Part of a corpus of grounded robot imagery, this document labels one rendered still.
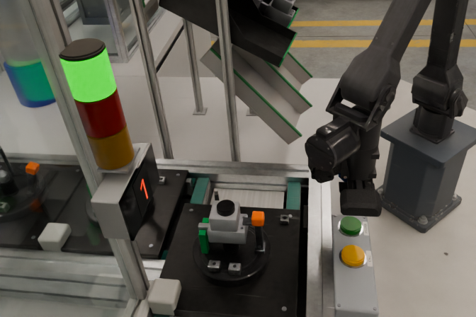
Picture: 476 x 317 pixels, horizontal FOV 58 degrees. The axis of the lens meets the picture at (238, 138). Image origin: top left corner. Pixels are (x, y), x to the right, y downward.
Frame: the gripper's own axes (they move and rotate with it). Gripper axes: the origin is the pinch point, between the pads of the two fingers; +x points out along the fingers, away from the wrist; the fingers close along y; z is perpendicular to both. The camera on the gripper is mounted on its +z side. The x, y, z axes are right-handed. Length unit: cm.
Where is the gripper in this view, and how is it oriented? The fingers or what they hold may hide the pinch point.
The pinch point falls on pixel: (354, 194)
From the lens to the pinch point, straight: 80.7
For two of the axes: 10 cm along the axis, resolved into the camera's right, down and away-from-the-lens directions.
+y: -1.4, 6.0, -7.9
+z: -9.9, -0.2, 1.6
